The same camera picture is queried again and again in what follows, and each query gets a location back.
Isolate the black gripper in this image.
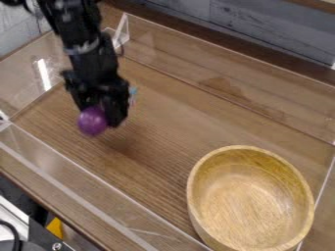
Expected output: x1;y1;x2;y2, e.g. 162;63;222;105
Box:
61;32;129;127

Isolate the purple toy eggplant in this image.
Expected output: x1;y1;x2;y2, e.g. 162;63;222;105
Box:
76;85;138;137

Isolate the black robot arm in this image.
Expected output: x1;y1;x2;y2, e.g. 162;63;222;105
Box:
34;0;130;127

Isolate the brown wooden bowl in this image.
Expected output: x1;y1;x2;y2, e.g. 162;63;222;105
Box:
185;145;313;251

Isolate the yellow black equipment base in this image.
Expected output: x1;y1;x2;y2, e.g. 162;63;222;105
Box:
0;176;100;251

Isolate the clear acrylic corner bracket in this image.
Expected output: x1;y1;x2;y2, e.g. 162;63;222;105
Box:
104;14;129;49

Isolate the black cable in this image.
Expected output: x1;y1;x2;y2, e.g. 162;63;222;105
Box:
0;220;24;251

